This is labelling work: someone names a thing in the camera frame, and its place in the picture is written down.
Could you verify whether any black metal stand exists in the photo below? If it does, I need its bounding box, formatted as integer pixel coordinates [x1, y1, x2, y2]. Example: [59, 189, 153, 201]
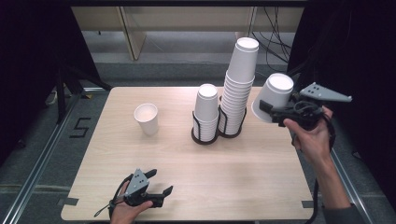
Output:
[55, 64, 114, 124]
[286, 59, 313, 82]

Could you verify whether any person's right hand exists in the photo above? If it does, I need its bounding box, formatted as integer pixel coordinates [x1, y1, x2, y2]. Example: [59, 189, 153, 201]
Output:
[283, 106, 333, 169]

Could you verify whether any black curtain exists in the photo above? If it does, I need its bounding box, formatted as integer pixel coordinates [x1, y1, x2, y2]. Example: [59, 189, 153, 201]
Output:
[0, 0, 103, 166]
[288, 0, 396, 214]

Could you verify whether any metal floor rail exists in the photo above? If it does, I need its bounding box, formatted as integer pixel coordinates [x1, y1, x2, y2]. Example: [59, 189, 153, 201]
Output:
[0, 92, 80, 224]
[330, 148, 378, 224]

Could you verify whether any bundle of black hanging cables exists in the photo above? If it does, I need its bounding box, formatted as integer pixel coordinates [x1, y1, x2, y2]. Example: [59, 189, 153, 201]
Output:
[251, 6, 294, 65]

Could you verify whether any tall stack of white paper cups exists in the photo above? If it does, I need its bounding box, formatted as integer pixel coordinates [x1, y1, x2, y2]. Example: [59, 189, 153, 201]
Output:
[218, 36, 260, 136]

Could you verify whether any beige wooden shelf unit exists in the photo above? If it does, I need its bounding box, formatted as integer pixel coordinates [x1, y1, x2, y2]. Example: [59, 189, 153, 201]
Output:
[71, 6, 304, 62]

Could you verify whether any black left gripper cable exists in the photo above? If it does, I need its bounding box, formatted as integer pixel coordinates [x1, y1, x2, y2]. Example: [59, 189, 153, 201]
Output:
[93, 173, 134, 219]

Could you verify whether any single white paper cup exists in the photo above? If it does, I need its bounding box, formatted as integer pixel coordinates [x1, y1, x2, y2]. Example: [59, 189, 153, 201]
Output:
[251, 73, 294, 124]
[134, 103, 160, 136]

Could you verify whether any person's left hand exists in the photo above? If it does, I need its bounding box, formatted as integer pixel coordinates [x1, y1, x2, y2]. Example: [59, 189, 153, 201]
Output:
[109, 181, 154, 224]

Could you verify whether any black wire cup holder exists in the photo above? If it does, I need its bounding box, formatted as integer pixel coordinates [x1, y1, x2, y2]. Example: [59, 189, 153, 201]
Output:
[191, 110, 220, 146]
[217, 104, 248, 139]

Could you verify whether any short stack of white paper cups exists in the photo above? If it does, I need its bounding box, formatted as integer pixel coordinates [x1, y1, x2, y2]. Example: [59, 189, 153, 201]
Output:
[192, 83, 219, 143]

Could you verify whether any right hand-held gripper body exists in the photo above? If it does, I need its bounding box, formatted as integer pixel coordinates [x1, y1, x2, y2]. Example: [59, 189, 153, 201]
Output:
[281, 82, 353, 132]

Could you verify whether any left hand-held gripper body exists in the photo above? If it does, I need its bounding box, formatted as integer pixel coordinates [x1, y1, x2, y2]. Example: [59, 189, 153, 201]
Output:
[124, 168, 153, 208]

